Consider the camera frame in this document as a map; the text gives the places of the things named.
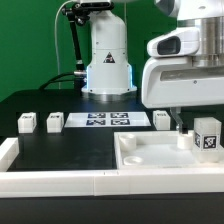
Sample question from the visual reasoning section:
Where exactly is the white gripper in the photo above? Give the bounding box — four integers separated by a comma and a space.
141, 57, 224, 134

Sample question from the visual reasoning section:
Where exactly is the white square tabletop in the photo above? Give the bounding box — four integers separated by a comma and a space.
114, 131, 224, 169

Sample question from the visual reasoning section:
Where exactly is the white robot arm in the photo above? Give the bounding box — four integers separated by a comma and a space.
62, 0, 224, 116

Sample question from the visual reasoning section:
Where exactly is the white marker sheet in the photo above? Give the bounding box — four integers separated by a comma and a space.
65, 112, 151, 128

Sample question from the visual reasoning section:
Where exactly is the black cable bundle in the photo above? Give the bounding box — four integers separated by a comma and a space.
38, 6, 88, 91

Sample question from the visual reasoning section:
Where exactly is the white left fence wall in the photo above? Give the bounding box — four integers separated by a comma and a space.
0, 138, 19, 172

